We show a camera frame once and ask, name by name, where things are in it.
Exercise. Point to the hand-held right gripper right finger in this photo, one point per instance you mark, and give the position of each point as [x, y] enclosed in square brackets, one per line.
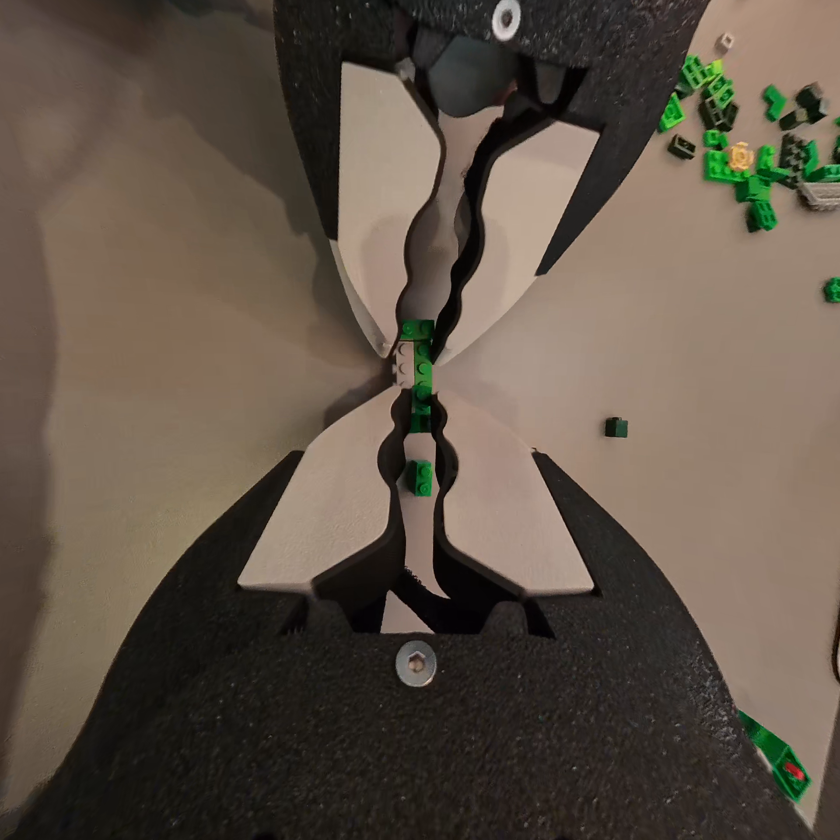
[512, 518]

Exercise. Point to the grey brick piece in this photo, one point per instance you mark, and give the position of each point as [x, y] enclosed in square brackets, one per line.
[817, 194]

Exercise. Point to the yellow flower brick piece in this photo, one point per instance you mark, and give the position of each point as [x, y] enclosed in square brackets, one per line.
[741, 157]

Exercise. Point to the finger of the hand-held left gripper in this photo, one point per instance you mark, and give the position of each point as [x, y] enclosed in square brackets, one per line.
[374, 177]
[525, 197]

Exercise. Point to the green and white brick model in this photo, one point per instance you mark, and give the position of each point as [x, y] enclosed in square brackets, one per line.
[781, 761]

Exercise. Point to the tiny white brick piece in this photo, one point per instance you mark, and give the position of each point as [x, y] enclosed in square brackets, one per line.
[726, 41]

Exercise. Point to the pile of green bricks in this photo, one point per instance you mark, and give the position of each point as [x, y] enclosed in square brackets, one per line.
[716, 167]

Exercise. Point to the bright green single brick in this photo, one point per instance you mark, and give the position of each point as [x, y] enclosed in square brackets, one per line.
[833, 289]

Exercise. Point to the green and white brick strip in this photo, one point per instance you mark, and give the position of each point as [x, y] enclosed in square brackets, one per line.
[420, 367]

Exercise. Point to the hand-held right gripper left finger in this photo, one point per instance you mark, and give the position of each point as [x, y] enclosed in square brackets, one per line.
[328, 512]

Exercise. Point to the dark green small brick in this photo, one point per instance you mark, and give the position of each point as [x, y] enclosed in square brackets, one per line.
[617, 427]

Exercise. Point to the green two-stud brick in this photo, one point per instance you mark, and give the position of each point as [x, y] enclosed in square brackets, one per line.
[420, 478]

